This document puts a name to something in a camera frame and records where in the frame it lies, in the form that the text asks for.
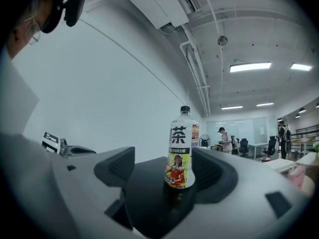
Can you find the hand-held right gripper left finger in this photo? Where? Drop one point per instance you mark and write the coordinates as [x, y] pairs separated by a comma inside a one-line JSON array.
[[62, 188]]

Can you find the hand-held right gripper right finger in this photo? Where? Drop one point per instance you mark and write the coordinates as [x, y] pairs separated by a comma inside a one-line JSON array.
[[249, 195]]

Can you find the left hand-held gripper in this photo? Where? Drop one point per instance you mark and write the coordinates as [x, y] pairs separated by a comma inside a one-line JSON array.
[[51, 142]]

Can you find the drink bottle with black cap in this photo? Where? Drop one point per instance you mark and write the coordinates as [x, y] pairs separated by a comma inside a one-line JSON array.
[[182, 143]]

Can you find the white box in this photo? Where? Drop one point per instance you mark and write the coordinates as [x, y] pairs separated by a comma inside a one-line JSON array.
[[279, 165]]

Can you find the black office chair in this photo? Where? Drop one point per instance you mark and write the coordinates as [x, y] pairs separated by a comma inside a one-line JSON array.
[[270, 147], [243, 147]]

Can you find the white table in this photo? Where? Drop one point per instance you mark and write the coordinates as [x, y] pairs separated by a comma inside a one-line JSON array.
[[259, 145]]

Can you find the pink tissue pack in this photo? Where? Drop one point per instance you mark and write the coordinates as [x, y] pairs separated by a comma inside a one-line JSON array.
[[297, 177]]

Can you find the round wooden table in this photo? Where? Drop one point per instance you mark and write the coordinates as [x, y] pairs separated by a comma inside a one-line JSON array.
[[308, 185]]

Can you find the black standing fan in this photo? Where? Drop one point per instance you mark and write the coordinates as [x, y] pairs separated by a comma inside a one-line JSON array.
[[205, 141]]

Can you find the person's light blue shirt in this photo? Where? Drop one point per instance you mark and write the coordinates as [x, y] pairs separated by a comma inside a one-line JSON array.
[[15, 103]]

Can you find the long ceiling light panel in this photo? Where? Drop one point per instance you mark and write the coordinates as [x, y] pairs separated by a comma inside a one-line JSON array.
[[301, 67], [265, 104], [249, 67], [231, 107]]

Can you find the person's face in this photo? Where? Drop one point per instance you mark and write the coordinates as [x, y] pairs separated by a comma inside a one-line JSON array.
[[22, 29]]

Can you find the person's head with glasses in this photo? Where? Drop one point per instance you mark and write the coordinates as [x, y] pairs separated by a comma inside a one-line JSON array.
[[53, 14]]

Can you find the white ceiling pipe bundle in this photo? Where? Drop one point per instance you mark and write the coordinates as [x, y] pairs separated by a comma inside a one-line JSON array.
[[197, 66]]

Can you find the round metal ceiling fixture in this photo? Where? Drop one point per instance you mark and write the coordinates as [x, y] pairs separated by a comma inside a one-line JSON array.
[[222, 40]]

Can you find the white ceiling air conditioner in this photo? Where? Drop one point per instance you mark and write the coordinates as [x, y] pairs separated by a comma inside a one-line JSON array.
[[154, 1]]

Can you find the black head camera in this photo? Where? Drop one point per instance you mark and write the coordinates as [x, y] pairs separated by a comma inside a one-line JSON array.
[[76, 6]]

